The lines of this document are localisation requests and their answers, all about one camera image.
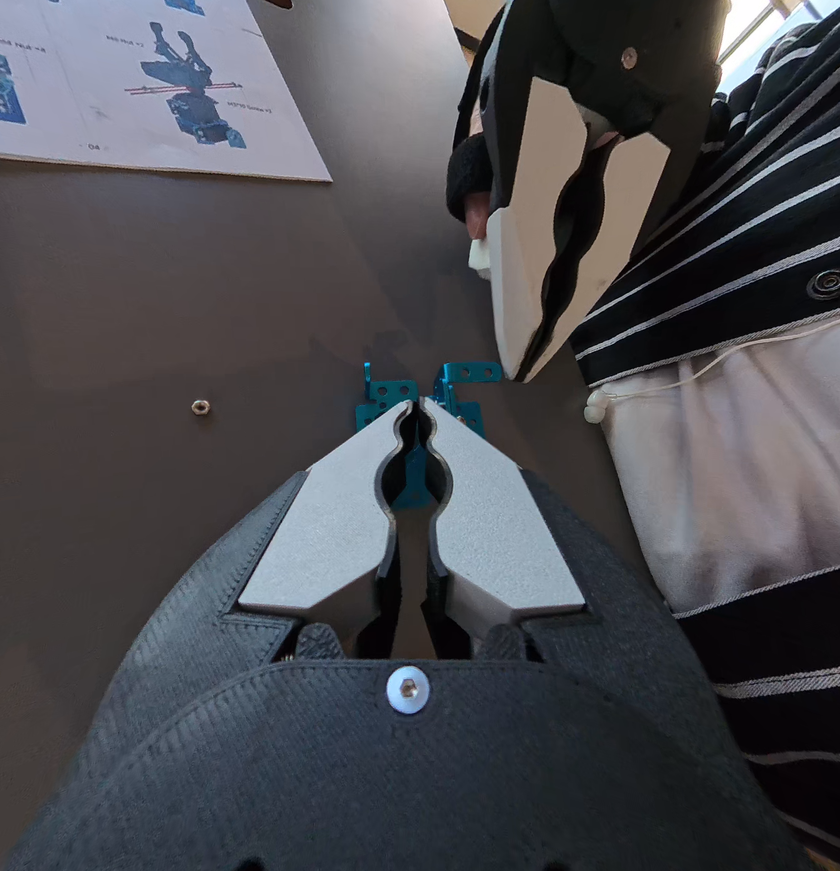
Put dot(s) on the dark grey desk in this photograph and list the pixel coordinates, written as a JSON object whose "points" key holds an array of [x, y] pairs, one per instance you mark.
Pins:
{"points": [[188, 286]]}

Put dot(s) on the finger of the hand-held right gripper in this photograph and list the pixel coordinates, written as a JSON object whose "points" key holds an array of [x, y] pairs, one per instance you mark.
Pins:
{"points": [[529, 204], [631, 204]]}

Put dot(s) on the white instruction manual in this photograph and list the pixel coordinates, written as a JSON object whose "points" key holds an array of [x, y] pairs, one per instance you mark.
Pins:
{"points": [[66, 102]]}

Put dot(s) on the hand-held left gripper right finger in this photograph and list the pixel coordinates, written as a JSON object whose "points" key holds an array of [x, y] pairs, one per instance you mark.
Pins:
{"points": [[508, 544]]}

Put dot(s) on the person's right hand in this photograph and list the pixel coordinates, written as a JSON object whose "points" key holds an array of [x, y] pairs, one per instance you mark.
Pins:
{"points": [[475, 214]]}

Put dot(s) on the black striped jacket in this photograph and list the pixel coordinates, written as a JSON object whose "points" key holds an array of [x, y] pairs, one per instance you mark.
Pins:
{"points": [[767, 272]]}

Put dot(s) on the blue metal bracket assembly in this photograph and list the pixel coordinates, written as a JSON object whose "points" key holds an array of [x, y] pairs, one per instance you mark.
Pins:
{"points": [[386, 391]]}

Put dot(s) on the white garment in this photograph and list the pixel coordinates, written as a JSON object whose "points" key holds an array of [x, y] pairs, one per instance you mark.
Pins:
{"points": [[733, 476]]}

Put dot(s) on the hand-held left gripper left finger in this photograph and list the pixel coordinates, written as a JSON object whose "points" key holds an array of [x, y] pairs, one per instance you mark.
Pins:
{"points": [[317, 544]]}

